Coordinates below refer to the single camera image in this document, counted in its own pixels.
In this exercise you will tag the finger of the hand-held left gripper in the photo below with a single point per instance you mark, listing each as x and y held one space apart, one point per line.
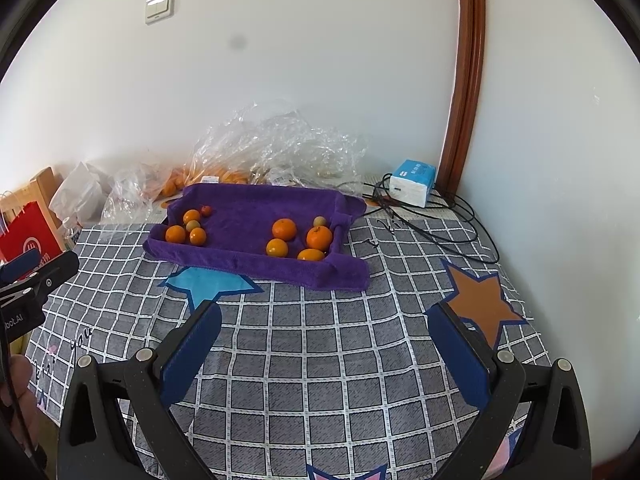
55 275
17 265

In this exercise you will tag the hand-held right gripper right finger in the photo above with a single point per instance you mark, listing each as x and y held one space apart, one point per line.
457 360

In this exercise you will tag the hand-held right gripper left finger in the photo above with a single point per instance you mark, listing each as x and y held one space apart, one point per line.
190 355

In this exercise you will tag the small orange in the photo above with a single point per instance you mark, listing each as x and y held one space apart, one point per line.
276 247
191 217
284 229
319 238
310 255
175 234
197 236

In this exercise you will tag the small yellow-green fruit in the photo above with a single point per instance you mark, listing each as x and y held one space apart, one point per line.
320 221
193 226

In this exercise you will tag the red cherry tomato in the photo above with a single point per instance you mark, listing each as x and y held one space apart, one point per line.
205 210

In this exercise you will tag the purple towel covered tray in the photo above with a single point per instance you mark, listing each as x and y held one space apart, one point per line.
240 210

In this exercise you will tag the person's left hand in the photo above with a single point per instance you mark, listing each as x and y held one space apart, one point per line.
25 390

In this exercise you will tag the red paper bag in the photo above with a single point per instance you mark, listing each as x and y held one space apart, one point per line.
30 235

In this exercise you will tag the white plastic bag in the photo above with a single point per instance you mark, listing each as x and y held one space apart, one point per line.
80 190

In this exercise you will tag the small clear plastic bag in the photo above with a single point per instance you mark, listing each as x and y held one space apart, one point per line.
127 195

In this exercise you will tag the grey checked tablecloth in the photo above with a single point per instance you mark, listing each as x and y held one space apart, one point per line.
320 360

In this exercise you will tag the heap of bagged oranges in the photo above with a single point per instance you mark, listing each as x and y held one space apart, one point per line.
172 184

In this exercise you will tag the blue and white tissue pack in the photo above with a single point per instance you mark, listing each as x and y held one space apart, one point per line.
412 185

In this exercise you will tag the large clear plastic bag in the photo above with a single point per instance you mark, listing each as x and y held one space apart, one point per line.
280 145

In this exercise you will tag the white light switch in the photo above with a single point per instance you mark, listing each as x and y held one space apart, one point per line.
160 6

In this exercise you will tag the brown wooden door frame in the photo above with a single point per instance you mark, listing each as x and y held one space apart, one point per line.
470 60

